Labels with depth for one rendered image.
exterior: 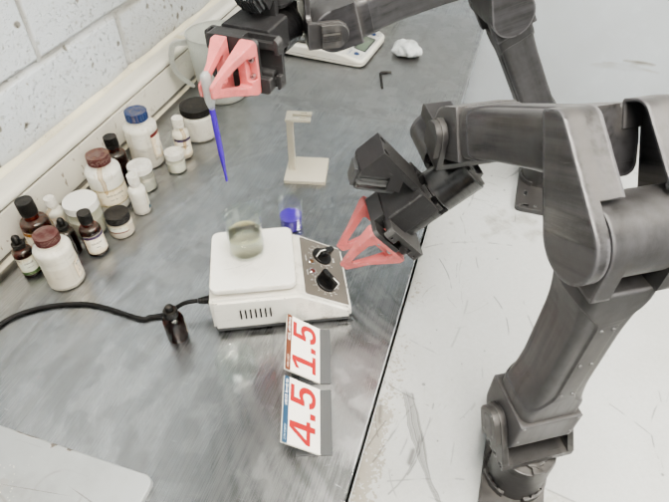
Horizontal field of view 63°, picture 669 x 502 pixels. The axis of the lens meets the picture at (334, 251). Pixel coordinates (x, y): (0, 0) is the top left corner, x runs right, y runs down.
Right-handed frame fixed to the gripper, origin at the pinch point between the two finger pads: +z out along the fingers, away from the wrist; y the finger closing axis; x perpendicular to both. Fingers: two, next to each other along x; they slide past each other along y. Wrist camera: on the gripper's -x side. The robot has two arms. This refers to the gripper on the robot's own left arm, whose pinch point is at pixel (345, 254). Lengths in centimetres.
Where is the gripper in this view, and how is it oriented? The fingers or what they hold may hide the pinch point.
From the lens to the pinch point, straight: 73.4
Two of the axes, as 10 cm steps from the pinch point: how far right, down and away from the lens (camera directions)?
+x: 6.5, 4.8, 5.9
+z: -7.5, 5.3, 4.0
